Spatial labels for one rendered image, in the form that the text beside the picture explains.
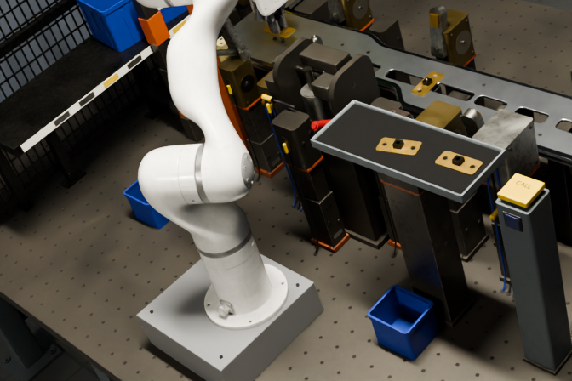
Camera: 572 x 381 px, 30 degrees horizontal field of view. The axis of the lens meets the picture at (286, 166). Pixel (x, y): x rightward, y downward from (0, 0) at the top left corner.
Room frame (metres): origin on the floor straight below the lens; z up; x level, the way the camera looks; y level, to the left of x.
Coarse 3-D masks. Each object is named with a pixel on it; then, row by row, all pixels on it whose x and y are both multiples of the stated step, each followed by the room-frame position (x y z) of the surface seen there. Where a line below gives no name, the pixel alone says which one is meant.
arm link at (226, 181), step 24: (192, 0) 1.86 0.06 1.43; (216, 0) 1.82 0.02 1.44; (192, 24) 1.81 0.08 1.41; (216, 24) 1.82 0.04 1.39; (168, 48) 1.82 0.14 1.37; (192, 48) 1.79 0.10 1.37; (168, 72) 1.80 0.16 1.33; (192, 72) 1.76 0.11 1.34; (216, 72) 1.78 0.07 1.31; (192, 96) 1.73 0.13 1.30; (216, 96) 1.74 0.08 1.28; (192, 120) 1.72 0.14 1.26; (216, 120) 1.69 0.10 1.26; (216, 144) 1.65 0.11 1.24; (240, 144) 1.67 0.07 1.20; (216, 168) 1.62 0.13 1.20; (240, 168) 1.62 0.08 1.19; (216, 192) 1.60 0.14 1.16; (240, 192) 1.60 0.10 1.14
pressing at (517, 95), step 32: (256, 32) 2.39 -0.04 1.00; (288, 32) 2.34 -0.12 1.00; (320, 32) 2.29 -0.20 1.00; (352, 32) 2.24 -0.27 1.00; (256, 64) 2.25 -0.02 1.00; (384, 64) 2.06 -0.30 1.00; (416, 64) 2.01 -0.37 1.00; (448, 64) 1.98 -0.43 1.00; (416, 96) 1.90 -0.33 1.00; (448, 96) 1.86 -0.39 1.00; (480, 96) 1.82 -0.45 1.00; (512, 96) 1.78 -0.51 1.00; (544, 96) 1.74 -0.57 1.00; (544, 128) 1.64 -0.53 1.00
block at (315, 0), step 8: (304, 0) 2.50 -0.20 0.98; (312, 0) 2.49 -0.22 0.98; (320, 0) 2.47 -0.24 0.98; (296, 8) 2.48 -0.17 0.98; (304, 8) 2.46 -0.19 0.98; (312, 8) 2.45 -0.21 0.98; (320, 8) 2.45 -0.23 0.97; (328, 8) 2.46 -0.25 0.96; (312, 16) 2.43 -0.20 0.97; (320, 16) 2.44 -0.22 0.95; (328, 16) 2.46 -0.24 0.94
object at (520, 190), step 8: (520, 176) 1.36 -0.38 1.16; (512, 184) 1.35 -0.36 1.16; (520, 184) 1.34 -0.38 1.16; (528, 184) 1.33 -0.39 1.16; (536, 184) 1.33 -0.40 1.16; (544, 184) 1.32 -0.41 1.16; (504, 192) 1.33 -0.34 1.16; (512, 192) 1.33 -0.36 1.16; (520, 192) 1.32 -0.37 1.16; (528, 192) 1.31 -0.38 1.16; (536, 192) 1.31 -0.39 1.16; (512, 200) 1.31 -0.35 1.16; (520, 200) 1.30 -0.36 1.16; (528, 200) 1.30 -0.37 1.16
